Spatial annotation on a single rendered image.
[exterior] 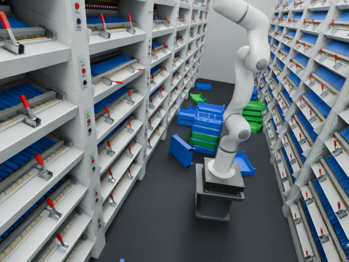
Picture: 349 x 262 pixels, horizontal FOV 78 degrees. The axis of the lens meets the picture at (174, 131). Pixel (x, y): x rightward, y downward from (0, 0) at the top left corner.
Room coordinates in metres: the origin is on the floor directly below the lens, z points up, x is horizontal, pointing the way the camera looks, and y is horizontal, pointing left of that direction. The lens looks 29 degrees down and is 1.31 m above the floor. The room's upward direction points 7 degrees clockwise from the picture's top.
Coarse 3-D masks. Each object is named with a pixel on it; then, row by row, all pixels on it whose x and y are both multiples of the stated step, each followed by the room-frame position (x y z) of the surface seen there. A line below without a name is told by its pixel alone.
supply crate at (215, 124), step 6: (204, 114) 2.13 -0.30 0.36; (210, 114) 2.12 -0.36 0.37; (222, 114) 2.09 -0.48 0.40; (192, 120) 1.96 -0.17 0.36; (198, 120) 1.94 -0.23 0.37; (204, 120) 2.06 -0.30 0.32; (210, 120) 2.08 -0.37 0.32; (216, 120) 2.09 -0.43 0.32; (222, 120) 2.03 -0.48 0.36; (210, 126) 1.92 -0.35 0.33; (216, 126) 1.91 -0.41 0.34
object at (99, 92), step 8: (120, 48) 1.43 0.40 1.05; (96, 56) 1.15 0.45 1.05; (128, 56) 1.42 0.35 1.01; (136, 56) 1.41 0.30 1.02; (144, 64) 1.40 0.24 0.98; (120, 72) 1.15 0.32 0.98; (128, 72) 1.20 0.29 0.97; (136, 72) 1.24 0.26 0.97; (112, 80) 1.02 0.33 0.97; (120, 80) 1.06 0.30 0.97; (128, 80) 1.16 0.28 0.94; (96, 88) 0.88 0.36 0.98; (104, 88) 0.91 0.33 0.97; (112, 88) 0.97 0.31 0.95; (96, 96) 0.83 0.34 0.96; (104, 96) 0.91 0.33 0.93
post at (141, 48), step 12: (120, 0) 1.43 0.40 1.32; (132, 0) 1.42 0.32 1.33; (132, 12) 1.42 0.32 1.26; (144, 12) 1.40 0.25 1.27; (132, 48) 1.41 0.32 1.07; (144, 48) 1.40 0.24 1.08; (144, 72) 1.40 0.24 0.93; (144, 84) 1.40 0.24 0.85; (144, 108) 1.41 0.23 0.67; (144, 120) 1.42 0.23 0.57; (144, 144) 1.44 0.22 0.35; (144, 168) 1.47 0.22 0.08
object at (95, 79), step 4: (132, 60) 1.34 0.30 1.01; (136, 60) 1.36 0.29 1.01; (124, 64) 1.21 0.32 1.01; (128, 64) 1.25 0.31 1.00; (132, 64) 1.32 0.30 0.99; (136, 64) 1.34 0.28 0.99; (116, 68) 1.12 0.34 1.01; (120, 68) 1.15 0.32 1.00; (124, 68) 1.20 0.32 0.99; (104, 72) 1.01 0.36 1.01; (108, 72) 1.03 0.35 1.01; (112, 72) 1.06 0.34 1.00; (116, 72) 1.11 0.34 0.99; (96, 76) 0.94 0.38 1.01; (100, 76) 0.95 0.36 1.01; (104, 76) 0.99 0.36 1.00; (108, 76) 1.02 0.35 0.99; (92, 80) 0.89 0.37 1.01; (96, 80) 0.92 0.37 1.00; (100, 80) 0.96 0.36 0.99
